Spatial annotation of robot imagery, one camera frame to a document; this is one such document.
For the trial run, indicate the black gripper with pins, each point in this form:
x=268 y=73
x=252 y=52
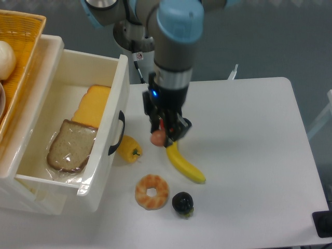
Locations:
x=162 y=103

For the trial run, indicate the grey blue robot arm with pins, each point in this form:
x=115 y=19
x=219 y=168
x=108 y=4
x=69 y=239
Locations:
x=176 y=28

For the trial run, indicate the open white drawer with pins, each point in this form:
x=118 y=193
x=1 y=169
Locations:
x=77 y=72

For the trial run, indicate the white drawer cabinet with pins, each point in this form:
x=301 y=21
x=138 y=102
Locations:
x=16 y=194

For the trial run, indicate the red bell pepper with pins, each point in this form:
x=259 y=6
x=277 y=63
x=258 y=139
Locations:
x=161 y=124

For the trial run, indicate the yellow banana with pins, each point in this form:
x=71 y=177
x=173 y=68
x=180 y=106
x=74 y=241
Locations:
x=184 y=166

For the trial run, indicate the yellow bell pepper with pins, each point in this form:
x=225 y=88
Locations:
x=129 y=149

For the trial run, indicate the glazed donut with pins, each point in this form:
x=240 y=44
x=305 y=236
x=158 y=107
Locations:
x=151 y=192

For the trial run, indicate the dark purple mangosteen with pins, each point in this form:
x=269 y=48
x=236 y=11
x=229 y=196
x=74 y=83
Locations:
x=182 y=203

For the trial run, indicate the brown bread slice in wrap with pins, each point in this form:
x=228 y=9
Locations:
x=71 y=148

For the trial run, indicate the dark bowl at left edge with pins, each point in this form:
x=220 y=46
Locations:
x=2 y=101

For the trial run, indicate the white round bun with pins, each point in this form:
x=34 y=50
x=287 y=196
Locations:
x=8 y=60

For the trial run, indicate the yellow wicker basket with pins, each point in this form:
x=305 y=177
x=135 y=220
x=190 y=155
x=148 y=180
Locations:
x=22 y=32

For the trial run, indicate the black device at table edge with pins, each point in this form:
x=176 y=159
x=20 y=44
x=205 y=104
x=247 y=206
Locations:
x=322 y=222

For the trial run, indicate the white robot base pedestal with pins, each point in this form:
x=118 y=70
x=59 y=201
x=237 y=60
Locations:
x=138 y=46

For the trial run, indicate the white frame at right edge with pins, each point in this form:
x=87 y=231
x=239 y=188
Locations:
x=321 y=119

